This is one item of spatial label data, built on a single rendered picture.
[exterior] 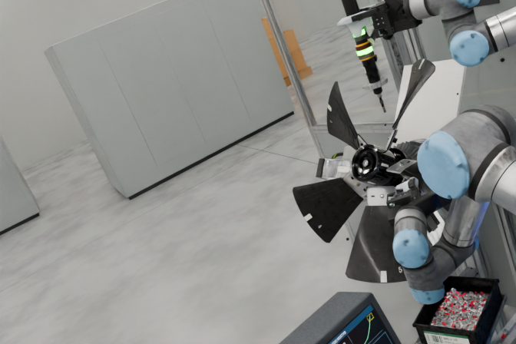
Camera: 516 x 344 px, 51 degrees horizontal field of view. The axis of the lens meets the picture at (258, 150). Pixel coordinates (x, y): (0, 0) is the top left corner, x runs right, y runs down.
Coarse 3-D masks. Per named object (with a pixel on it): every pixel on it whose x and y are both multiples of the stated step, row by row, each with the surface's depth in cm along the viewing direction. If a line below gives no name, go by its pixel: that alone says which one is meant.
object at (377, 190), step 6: (372, 186) 168; (378, 186) 168; (384, 186) 167; (390, 186) 167; (372, 192) 167; (378, 192) 167; (384, 192) 167; (390, 192) 167; (396, 192) 167; (372, 198) 166; (378, 198) 166; (384, 198) 166; (372, 204) 166; (378, 204) 165; (384, 204) 165; (390, 204) 165
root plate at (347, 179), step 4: (348, 176) 175; (352, 176) 175; (344, 180) 177; (348, 180) 176; (352, 180) 176; (356, 180) 175; (348, 184) 177; (352, 184) 176; (364, 184) 175; (368, 184) 174; (352, 188) 177; (356, 188) 177; (360, 188) 176; (356, 192) 177; (360, 192) 177; (364, 192) 176; (360, 196) 177; (364, 196) 177
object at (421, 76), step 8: (416, 64) 169; (424, 64) 161; (432, 64) 155; (416, 72) 165; (424, 72) 158; (432, 72) 153; (416, 80) 161; (424, 80) 155; (408, 88) 167; (416, 88) 158; (408, 96) 162; (408, 104) 158; (400, 112) 163
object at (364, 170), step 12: (372, 144) 166; (360, 156) 168; (372, 156) 164; (384, 156) 163; (396, 156) 171; (360, 168) 167; (372, 168) 164; (384, 168) 163; (360, 180) 166; (372, 180) 164; (384, 180) 165; (396, 180) 168
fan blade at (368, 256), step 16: (368, 208) 165; (384, 208) 164; (368, 224) 163; (384, 224) 162; (368, 240) 162; (384, 240) 161; (352, 256) 162; (368, 256) 161; (384, 256) 159; (352, 272) 161; (368, 272) 159
